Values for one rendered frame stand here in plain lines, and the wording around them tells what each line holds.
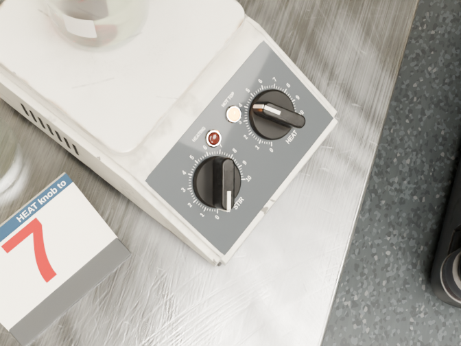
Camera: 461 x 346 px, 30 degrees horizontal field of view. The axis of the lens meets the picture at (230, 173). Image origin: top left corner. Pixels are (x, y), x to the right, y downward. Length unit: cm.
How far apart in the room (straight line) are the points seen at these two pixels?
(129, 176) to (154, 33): 9
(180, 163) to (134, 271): 9
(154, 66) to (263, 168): 10
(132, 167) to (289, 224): 12
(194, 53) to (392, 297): 90
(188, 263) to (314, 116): 13
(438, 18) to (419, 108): 17
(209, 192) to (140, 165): 5
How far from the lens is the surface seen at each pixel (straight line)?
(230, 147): 53
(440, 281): 125
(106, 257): 57
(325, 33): 62
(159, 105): 50
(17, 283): 56
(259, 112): 53
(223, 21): 52
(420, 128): 143
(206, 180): 52
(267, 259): 57
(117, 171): 52
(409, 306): 136
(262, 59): 54
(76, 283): 57
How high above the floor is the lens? 131
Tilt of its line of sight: 75 degrees down
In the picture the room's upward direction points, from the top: 12 degrees clockwise
